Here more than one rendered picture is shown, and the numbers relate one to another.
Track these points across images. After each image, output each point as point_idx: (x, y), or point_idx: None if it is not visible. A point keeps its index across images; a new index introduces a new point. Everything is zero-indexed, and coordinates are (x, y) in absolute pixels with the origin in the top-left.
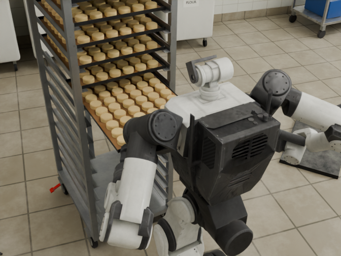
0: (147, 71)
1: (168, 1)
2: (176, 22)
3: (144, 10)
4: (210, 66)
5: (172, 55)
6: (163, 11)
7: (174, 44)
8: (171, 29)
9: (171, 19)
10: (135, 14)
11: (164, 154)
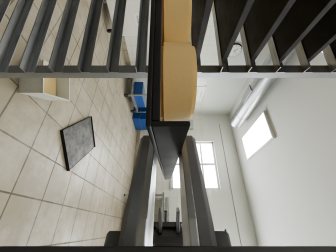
0: (200, 42)
1: (284, 65)
2: (256, 77)
3: (302, 38)
4: None
5: (213, 74)
6: (280, 62)
7: (226, 76)
8: (252, 72)
9: (265, 72)
10: (311, 24)
11: (34, 60)
